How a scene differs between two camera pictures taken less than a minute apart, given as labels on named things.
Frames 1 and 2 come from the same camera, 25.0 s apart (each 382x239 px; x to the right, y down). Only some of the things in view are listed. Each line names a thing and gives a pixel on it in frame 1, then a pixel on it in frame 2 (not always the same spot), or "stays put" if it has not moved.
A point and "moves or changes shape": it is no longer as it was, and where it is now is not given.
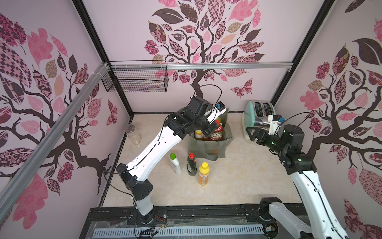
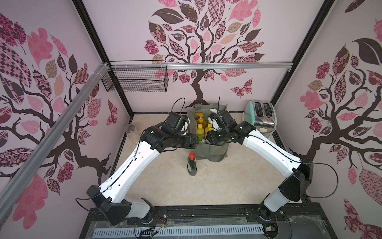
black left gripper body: x=201 y=123 to x=183 y=141
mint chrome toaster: x=255 y=114 stays put
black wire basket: x=137 y=76 stays put
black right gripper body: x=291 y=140 to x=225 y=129
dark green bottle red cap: x=191 y=166 stays put
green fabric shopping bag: x=212 y=150 moves or changes shape
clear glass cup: x=133 y=134 stays put
